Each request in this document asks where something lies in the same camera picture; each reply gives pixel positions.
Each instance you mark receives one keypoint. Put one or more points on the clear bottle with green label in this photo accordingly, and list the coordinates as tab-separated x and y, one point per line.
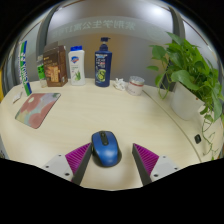
41	73

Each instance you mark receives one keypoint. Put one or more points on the blue and black computer mouse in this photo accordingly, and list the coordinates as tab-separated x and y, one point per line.
106	150

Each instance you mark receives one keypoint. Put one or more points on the green plant in white pot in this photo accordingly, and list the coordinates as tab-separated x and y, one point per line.
186	76

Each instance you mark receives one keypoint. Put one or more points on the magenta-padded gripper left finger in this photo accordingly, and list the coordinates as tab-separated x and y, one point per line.
77	158

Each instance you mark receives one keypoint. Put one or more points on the brown cracker box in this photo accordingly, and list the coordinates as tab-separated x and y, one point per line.
56	68

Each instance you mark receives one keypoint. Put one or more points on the crumpled white wrapper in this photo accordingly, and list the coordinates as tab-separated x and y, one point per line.
120	84

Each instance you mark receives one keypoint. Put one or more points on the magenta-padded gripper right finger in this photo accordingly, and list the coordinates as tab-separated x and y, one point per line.
146	159

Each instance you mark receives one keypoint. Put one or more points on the small black square object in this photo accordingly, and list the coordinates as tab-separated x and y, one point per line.
197	138

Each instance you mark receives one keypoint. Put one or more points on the dark blue pump bottle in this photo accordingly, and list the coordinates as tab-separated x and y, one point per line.
102	66

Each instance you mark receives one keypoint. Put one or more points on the white and green shuttlecock tube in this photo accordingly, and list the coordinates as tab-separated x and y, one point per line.
24	68

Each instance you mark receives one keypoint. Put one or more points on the pastel patterned mouse pad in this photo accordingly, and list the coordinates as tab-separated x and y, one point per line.
36	109

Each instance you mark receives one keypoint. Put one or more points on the white bottle with blue cap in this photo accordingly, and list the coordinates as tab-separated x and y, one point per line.
77	66

